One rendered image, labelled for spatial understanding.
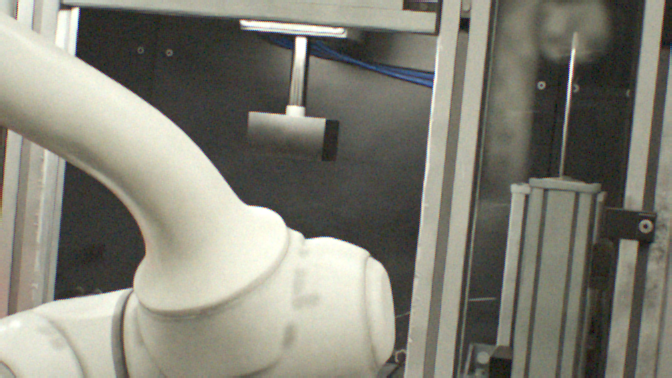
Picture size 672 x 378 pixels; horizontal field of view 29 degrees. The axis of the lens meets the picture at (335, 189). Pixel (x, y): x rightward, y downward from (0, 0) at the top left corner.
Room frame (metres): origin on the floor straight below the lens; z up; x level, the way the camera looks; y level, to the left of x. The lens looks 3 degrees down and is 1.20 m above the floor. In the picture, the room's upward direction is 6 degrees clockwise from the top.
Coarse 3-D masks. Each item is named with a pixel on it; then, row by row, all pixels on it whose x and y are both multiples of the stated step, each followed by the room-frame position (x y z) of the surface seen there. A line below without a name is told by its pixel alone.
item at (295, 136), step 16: (304, 48) 1.40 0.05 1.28; (304, 64) 1.40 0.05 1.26; (304, 80) 1.40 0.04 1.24; (288, 96) 1.41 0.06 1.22; (304, 96) 1.40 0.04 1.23; (288, 112) 1.40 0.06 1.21; (304, 112) 1.41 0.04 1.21; (256, 128) 1.39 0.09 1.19; (272, 128) 1.38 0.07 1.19; (288, 128) 1.38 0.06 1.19; (304, 128) 1.38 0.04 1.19; (320, 128) 1.37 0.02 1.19; (336, 128) 1.42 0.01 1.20; (256, 144) 1.39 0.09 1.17; (272, 144) 1.38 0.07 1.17; (288, 144) 1.38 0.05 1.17; (304, 144) 1.37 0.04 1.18; (320, 144) 1.37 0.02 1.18; (336, 144) 1.43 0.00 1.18; (320, 160) 1.37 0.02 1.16
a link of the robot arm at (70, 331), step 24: (24, 312) 0.84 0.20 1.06; (48, 312) 0.83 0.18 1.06; (72, 312) 0.83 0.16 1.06; (96, 312) 0.82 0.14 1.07; (120, 312) 0.82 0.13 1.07; (0, 336) 0.79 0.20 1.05; (24, 336) 0.80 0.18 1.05; (48, 336) 0.80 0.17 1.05; (72, 336) 0.81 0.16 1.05; (96, 336) 0.81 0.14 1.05; (120, 336) 0.81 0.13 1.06; (0, 360) 0.78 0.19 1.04; (24, 360) 0.78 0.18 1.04; (48, 360) 0.79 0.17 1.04; (72, 360) 0.80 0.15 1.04; (96, 360) 0.80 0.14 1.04; (120, 360) 0.80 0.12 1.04
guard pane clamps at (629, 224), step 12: (612, 216) 1.12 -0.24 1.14; (624, 216) 1.12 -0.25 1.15; (636, 216) 1.11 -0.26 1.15; (648, 216) 1.11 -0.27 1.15; (612, 228) 1.12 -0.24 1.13; (624, 228) 1.12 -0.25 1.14; (636, 228) 1.11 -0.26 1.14; (648, 228) 1.11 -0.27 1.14; (636, 240) 1.11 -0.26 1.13; (648, 240) 1.11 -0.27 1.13
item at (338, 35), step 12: (252, 24) 1.37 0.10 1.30; (264, 24) 1.37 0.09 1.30; (276, 24) 1.37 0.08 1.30; (288, 24) 1.37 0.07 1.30; (276, 36) 1.45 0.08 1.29; (288, 36) 1.43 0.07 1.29; (312, 36) 1.39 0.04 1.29; (324, 36) 1.37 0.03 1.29; (336, 36) 1.36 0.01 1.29; (348, 36) 1.37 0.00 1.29; (360, 36) 1.42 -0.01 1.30
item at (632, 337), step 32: (416, 32) 1.19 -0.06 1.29; (640, 32) 1.12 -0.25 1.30; (384, 64) 1.59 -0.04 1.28; (640, 64) 1.12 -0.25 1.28; (640, 96) 1.12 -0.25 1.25; (640, 128) 1.12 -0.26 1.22; (640, 160) 1.12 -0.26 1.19; (640, 192) 1.12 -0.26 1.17; (640, 256) 1.12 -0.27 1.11; (640, 288) 1.12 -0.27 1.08; (640, 320) 1.12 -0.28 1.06; (608, 352) 1.12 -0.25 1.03; (640, 352) 1.11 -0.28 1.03
